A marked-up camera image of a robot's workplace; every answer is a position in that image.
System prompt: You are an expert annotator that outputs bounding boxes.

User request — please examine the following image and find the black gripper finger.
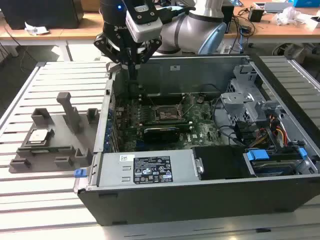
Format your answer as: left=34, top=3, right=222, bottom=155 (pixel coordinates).
left=131, top=37, right=163, bottom=86
left=93, top=33, right=133, bottom=85

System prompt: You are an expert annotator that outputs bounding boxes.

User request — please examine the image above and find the thin wire locking lever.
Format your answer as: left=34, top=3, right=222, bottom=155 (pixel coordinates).
left=182, top=103, right=196, bottom=119
left=145, top=92, right=158, bottom=111

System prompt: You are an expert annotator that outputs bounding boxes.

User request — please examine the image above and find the silver CPU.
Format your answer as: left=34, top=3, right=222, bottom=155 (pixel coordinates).
left=27, top=128, right=55, bottom=146

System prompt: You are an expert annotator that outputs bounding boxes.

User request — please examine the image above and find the CPU socket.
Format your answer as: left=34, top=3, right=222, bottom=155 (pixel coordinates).
left=153, top=103, right=187, bottom=123

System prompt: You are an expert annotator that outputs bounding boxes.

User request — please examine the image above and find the wooden desk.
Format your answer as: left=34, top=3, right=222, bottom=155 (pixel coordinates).
left=0, top=0, right=320, bottom=63

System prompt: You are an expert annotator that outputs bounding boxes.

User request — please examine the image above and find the large black box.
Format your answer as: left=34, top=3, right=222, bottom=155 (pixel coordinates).
left=0, top=0, right=85, bottom=30

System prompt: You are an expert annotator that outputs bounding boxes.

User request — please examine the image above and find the black RAM slot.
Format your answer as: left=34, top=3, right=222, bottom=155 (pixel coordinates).
left=140, top=120, right=189, bottom=125
left=138, top=122, right=190, bottom=127
left=124, top=127, right=190, bottom=133
left=124, top=124, right=190, bottom=130

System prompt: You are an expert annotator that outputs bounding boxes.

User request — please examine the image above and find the crumpled white paper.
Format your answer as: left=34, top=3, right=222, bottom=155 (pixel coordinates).
left=24, top=21, right=50, bottom=36

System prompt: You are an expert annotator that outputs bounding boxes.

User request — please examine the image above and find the green motherboard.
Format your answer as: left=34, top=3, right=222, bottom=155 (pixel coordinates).
left=113, top=93, right=226, bottom=152

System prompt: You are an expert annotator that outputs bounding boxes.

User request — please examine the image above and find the tall black box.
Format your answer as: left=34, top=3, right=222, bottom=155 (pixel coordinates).
left=222, top=4, right=236, bottom=35

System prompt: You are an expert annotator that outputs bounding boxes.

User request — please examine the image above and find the black graphics card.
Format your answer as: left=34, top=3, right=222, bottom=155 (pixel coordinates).
left=142, top=126, right=181, bottom=151

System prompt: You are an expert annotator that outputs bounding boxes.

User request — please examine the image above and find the silver drive cage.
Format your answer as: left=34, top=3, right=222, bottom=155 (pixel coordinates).
left=219, top=63, right=288, bottom=123

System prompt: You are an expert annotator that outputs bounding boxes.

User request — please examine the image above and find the grey parts rack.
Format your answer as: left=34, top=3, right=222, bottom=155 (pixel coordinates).
left=9, top=91, right=101, bottom=174

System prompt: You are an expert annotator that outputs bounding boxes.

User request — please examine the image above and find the small black box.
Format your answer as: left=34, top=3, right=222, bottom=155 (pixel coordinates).
left=247, top=7, right=265, bottom=23

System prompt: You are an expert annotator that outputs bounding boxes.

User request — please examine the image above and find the silver power supply unit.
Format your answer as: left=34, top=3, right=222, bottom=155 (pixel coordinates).
left=96, top=149, right=205, bottom=188

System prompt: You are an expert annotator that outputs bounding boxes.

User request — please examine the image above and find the blue case latch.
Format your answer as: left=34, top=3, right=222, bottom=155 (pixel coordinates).
left=74, top=168, right=88, bottom=179

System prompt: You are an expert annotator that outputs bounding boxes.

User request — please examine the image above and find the grey flat device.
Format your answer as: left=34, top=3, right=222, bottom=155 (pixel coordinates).
left=253, top=1, right=295, bottom=13

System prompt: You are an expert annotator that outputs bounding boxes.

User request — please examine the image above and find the clear plastic bag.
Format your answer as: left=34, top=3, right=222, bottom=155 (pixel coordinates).
left=273, top=6, right=307, bottom=26

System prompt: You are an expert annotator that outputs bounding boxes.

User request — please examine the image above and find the hard disk in blue carrier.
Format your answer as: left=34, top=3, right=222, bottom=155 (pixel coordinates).
left=242, top=147, right=301, bottom=177

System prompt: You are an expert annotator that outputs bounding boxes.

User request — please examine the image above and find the black open PC case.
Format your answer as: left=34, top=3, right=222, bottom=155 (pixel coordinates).
left=72, top=53, right=320, bottom=227

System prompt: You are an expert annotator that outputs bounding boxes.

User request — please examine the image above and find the white box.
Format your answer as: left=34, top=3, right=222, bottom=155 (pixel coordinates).
left=297, top=13, right=320, bottom=31

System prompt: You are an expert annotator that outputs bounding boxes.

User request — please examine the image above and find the blue box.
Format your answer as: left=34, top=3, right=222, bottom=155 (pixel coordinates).
left=292, top=0, right=320, bottom=8

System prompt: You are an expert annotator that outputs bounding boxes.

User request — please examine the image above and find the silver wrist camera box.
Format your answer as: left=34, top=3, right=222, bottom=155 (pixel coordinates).
left=124, top=4, right=163, bottom=43

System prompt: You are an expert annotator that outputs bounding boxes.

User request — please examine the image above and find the thick black cable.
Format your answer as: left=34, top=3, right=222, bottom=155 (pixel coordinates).
left=212, top=96, right=242, bottom=146

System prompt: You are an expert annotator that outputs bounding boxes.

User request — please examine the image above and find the yellow red wire bundle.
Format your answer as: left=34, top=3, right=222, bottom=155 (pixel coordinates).
left=268, top=114, right=288, bottom=148

